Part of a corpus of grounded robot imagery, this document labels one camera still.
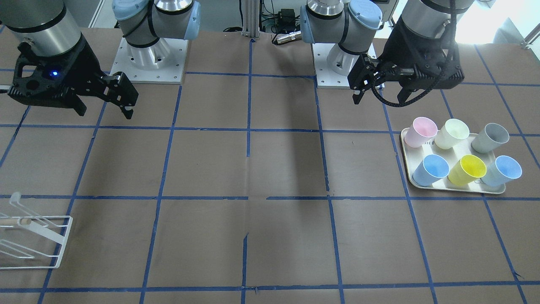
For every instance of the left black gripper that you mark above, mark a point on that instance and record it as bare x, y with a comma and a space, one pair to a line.
391, 47

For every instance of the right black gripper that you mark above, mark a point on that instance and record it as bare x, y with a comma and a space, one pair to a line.
82, 60

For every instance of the light blue plastic cup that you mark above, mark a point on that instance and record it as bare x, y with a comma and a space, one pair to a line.
431, 169

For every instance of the pink plastic cup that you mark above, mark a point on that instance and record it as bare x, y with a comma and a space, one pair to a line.
420, 132

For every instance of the pale green plastic cup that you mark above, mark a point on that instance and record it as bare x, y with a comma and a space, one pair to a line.
452, 133

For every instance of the yellow plastic cup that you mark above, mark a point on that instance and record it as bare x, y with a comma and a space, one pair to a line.
468, 169

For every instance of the grey plastic cup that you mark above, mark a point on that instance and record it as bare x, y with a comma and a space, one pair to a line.
491, 137

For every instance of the silver metal connector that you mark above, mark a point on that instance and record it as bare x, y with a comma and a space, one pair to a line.
287, 38

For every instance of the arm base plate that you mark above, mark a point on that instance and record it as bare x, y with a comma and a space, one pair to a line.
162, 63
332, 65

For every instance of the aluminium frame post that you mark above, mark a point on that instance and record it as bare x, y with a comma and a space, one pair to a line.
250, 15

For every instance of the white wire cup rack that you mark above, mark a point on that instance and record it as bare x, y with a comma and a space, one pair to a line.
30, 240

